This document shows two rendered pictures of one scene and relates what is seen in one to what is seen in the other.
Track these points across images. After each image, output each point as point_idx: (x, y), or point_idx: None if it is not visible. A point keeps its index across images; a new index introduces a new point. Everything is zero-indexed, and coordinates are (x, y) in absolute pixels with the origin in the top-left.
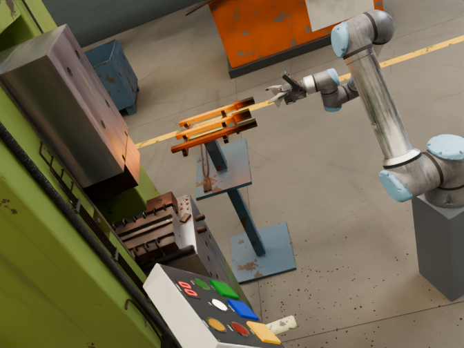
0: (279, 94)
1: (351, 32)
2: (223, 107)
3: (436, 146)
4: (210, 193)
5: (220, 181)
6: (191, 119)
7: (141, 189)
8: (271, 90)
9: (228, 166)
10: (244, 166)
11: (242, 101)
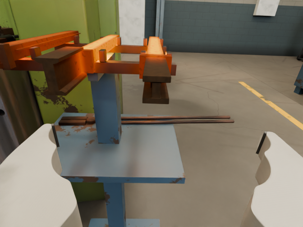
0: (9, 209)
1: None
2: (158, 51)
3: None
4: (53, 124)
5: (68, 134)
6: (151, 39)
7: (31, 34)
8: (259, 170)
9: (103, 144)
10: (75, 166)
11: (155, 61)
